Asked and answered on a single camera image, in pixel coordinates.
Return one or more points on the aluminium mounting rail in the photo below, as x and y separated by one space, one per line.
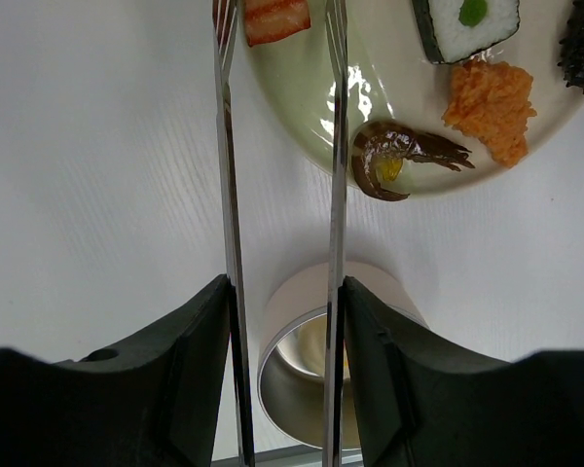
293 456

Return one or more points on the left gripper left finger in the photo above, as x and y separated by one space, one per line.
151 399

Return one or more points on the dark brown shrimp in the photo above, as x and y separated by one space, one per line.
380 148

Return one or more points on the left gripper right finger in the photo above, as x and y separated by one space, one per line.
421 400

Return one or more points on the cream round plate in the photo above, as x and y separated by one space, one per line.
390 77

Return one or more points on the steel lunch box bowl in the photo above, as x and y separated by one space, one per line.
290 375

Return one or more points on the sushi roll piece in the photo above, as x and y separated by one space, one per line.
452 31

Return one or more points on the metal tongs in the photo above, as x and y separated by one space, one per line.
224 19

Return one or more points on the bacon roll piece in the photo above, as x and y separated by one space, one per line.
268 21

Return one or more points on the orange fried shrimp lower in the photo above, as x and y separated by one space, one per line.
490 102

